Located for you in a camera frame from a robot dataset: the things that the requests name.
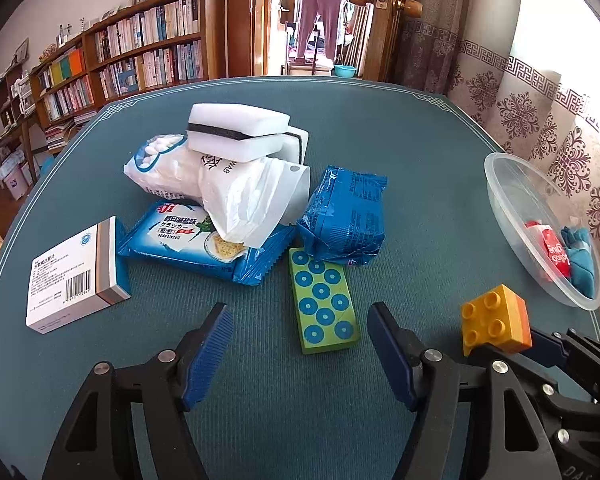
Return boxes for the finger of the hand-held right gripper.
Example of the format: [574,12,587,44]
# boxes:
[529,327,600,403]
[466,344,600,431]

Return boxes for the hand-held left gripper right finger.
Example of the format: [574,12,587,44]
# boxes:
[367,301,563,480]

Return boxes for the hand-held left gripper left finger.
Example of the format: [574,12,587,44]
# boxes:
[42,302,236,480]

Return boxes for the yellow building block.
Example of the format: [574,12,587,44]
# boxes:
[461,284,533,357]

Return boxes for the green block with blue dots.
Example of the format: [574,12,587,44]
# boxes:
[288,247,361,355]

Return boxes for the blue cracker packet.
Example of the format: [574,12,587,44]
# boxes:
[117,201,297,286]

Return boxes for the blue snack packet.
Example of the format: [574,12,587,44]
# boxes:
[298,164,388,267]

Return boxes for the clear plastic bowl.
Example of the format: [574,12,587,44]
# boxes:
[484,152,600,309]

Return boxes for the white plastic packet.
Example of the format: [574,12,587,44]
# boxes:
[197,155,311,248]

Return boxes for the white sponge with black stripe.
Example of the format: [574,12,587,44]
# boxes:
[186,102,291,162]
[279,125,310,166]

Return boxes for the blue cloth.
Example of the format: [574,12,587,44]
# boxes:
[561,225,598,298]

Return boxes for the red snack packet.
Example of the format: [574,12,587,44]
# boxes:
[525,219,573,283]

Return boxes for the white medicine box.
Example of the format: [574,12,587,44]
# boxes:
[26,216,132,335]

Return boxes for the patterned window curtain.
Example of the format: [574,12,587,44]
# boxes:
[395,0,600,311]

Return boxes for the white plastic bin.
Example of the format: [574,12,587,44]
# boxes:
[0,152,33,201]

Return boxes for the stack of lying books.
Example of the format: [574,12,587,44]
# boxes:
[45,110,98,153]

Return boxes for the wooden chair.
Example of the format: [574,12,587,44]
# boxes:
[282,57,341,78]

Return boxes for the wooden door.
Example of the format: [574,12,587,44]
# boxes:
[362,0,412,81]

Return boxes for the wooden bookshelf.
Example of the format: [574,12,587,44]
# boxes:
[30,0,226,156]

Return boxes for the beige striped curtain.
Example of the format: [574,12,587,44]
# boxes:
[340,0,381,76]

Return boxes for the dark wooden shelf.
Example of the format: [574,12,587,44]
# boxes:
[0,62,38,181]

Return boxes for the rows of shelved books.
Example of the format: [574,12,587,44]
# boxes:
[37,0,203,126]

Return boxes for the mauve hanging pants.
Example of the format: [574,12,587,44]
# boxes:
[291,0,346,63]

